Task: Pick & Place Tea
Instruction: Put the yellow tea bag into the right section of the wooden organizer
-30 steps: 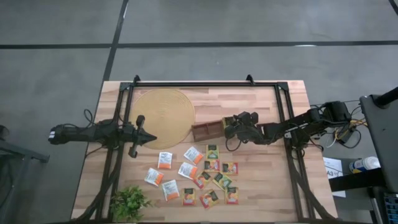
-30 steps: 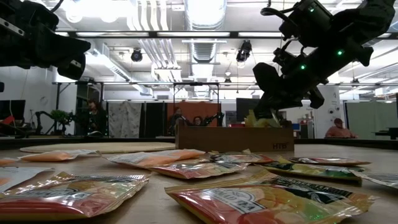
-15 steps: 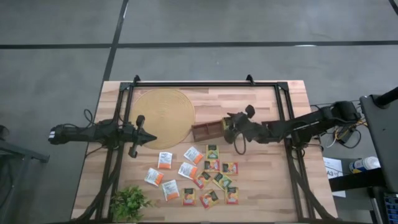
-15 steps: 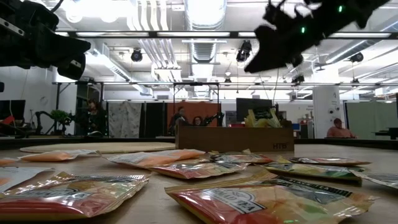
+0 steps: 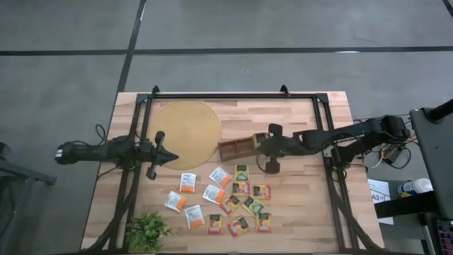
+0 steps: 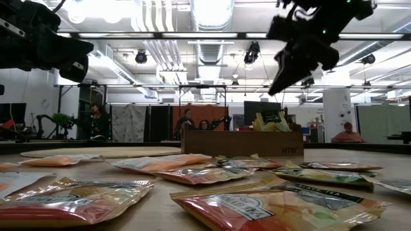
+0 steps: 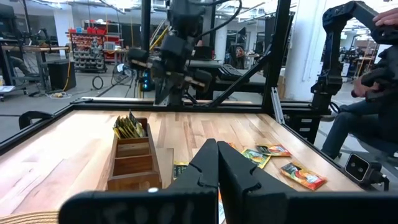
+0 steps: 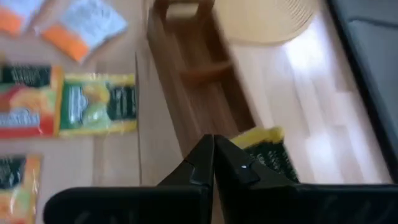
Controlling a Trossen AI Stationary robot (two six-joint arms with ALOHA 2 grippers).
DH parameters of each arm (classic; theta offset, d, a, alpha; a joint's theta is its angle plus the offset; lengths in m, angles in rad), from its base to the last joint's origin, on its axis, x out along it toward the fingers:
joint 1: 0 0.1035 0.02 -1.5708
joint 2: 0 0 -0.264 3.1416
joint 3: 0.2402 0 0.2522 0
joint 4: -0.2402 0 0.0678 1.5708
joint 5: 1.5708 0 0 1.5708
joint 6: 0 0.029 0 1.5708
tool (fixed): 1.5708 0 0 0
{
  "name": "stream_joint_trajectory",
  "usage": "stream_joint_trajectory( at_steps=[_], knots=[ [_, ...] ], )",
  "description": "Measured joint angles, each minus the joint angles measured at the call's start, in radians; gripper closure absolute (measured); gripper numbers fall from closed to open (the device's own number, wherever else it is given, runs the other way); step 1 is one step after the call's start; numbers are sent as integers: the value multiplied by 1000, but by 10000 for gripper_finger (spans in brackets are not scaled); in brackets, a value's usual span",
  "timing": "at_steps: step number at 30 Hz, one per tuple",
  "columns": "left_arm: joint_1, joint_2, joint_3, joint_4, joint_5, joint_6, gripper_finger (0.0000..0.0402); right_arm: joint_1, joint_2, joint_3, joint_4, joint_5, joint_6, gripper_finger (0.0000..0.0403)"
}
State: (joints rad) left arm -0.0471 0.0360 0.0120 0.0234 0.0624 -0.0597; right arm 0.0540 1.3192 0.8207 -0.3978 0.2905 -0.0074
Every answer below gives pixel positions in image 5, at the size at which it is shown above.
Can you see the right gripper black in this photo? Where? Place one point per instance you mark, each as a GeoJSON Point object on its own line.
{"type": "Point", "coordinates": [277, 147]}

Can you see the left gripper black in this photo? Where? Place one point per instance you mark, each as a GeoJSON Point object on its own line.
{"type": "Point", "coordinates": [154, 156]}

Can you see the green lemon lime tea bag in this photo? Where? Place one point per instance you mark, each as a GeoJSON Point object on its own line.
{"type": "Point", "coordinates": [259, 138]}
{"type": "Point", "coordinates": [253, 206]}
{"type": "Point", "coordinates": [241, 173]}

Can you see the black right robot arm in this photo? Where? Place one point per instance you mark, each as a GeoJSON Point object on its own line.
{"type": "Point", "coordinates": [354, 136]}

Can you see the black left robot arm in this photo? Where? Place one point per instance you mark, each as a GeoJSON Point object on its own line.
{"type": "Point", "coordinates": [88, 152]}

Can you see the white orange tea bag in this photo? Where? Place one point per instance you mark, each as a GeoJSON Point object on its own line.
{"type": "Point", "coordinates": [219, 176]}
{"type": "Point", "coordinates": [213, 194]}
{"type": "Point", "coordinates": [175, 201]}
{"type": "Point", "coordinates": [194, 216]}
{"type": "Point", "coordinates": [187, 182]}

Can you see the wooden tea box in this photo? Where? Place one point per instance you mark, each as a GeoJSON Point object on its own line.
{"type": "Point", "coordinates": [235, 150]}

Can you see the round woven placemat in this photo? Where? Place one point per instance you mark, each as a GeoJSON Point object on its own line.
{"type": "Point", "coordinates": [187, 127]}

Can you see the small green potted plant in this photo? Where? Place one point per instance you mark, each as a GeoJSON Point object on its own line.
{"type": "Point", "coordinates": [147, 232]}

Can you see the white paper sheet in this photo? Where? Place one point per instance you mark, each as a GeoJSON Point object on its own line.
{"type": "Point", "coordinates": [376, 187]}

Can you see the black power box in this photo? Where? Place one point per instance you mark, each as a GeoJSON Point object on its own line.
{"type": "Point", "coordinates": [391, 154]}

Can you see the black metal stand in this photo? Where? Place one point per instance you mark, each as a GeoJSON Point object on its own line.
{"type": "Point", "coordinates": [32, 175]}

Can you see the white bottle blue label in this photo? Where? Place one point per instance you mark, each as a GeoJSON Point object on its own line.
{"type": "Point", "coordinates": [419, 186]}

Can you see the black equipment cart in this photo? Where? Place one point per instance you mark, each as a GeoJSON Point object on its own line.
{"type": "Point", "coordinates": [433, 152]}

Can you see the black pole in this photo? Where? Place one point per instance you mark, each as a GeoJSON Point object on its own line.
{"type": "Point", "coordinates": [440, 110]}

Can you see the colourful keyboard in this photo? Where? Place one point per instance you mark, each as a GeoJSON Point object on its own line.
{"type": "Point", "coordinates": [446, 235]}

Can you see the black metal table frame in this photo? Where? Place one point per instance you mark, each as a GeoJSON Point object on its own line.
{"type": "Point", "coordinates": [230, 95]}

